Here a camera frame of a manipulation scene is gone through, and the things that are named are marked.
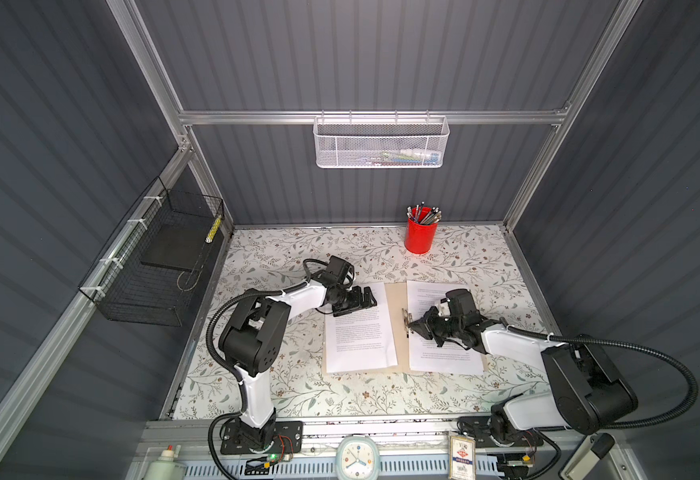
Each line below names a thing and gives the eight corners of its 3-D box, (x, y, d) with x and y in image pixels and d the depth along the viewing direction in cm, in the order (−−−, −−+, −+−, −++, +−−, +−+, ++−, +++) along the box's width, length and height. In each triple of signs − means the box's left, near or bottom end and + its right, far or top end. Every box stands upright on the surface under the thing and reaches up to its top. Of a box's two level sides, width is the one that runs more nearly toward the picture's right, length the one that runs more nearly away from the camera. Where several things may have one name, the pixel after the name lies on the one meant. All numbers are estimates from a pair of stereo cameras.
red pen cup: (404, 253, 114) (410, 223, 102) (402, 233, 121) (407, 202, 109) (434, 253, 114) (443, 223, 102) (429, 233, 121) (438, 202, 109)
